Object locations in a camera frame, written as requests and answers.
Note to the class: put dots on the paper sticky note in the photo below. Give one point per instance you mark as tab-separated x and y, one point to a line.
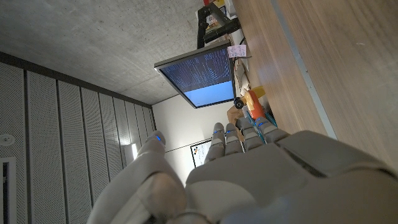
237	51

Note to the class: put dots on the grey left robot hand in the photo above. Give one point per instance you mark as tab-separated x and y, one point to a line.
264	180

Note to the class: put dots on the framed wall board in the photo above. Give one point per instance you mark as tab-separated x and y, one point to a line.
200	154

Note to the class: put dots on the colourful toy airplane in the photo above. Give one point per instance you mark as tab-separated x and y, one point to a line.
255	105

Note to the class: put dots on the large computer monitor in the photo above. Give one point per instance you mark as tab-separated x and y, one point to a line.
200	77

